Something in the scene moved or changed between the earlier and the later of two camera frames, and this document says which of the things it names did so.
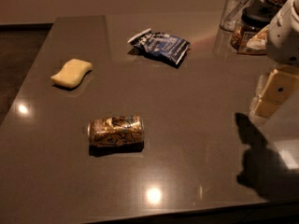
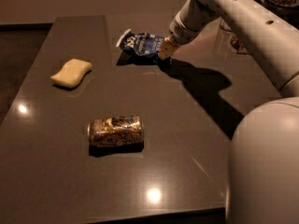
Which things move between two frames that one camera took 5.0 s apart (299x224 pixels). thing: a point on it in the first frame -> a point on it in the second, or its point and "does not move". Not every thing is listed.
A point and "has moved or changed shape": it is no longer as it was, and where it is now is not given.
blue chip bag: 161,44 has moved or changed shape
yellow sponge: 72,73 does not move
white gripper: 284,40 -> 181,35
